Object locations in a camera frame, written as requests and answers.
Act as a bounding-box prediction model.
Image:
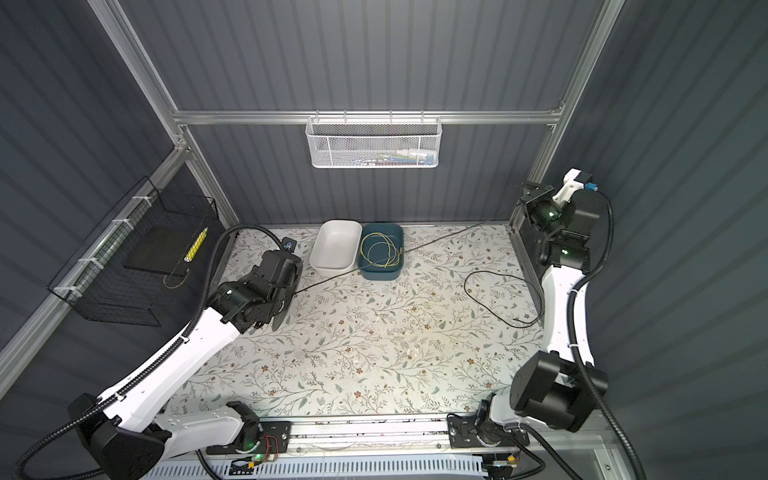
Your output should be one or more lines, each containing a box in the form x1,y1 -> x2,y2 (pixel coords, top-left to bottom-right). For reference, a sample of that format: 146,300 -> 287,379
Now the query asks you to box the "yellow strip in basket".
183,227 -> 209,263

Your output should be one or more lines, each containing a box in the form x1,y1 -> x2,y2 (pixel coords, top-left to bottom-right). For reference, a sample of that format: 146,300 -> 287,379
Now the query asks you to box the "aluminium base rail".
145,414 -> 629,479

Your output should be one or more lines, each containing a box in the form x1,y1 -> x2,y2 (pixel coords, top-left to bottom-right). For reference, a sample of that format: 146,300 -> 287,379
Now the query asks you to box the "grey foam spool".
271,256 -> 303,331

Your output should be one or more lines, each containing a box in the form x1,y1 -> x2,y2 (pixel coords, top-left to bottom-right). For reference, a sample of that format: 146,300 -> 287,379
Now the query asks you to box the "black wire basket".
48,181 -> 219,327

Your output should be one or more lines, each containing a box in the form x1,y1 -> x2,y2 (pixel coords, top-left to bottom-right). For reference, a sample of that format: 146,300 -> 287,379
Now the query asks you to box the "teal plastic bin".
357,223 -> 404,281

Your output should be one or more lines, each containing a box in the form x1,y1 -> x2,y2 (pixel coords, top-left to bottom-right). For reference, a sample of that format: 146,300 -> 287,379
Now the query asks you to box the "white plastic bin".
309,220 -> 363,278

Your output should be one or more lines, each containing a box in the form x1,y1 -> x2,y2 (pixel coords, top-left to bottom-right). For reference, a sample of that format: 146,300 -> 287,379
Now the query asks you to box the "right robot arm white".
474,168 -> 646,479

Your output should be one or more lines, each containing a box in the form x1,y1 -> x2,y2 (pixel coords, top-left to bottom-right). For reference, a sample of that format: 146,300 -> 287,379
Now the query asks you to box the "white wire mesh basket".
305,119 -> 443,169

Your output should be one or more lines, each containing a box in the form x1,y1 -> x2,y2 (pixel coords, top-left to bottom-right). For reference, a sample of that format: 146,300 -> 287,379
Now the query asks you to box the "black pad in basket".
123,227 -> 193,275

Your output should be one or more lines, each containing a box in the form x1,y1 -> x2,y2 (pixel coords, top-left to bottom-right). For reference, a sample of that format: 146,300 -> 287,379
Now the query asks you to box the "black cable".
293,218 -> 546,330

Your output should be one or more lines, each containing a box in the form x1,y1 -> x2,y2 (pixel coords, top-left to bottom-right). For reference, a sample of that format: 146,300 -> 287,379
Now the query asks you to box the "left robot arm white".
13,225 -> 303,479

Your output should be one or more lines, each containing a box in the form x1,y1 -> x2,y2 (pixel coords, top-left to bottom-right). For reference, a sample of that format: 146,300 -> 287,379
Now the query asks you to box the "yellow cable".
359,232 -> 403,269

